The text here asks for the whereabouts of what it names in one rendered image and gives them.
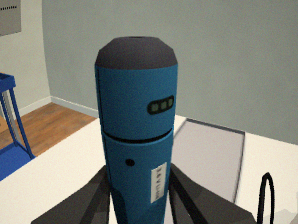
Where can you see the grey rectangular tray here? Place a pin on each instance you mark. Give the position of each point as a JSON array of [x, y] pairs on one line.
[[211, 155]]

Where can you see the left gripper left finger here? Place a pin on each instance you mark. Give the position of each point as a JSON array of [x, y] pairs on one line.
[[80, 206]]

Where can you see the dark blue electric screwdriver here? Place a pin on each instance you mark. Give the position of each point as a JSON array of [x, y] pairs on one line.
[[136, 85]]

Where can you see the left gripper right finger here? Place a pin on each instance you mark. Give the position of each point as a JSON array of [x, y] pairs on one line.
[[204, 206]]

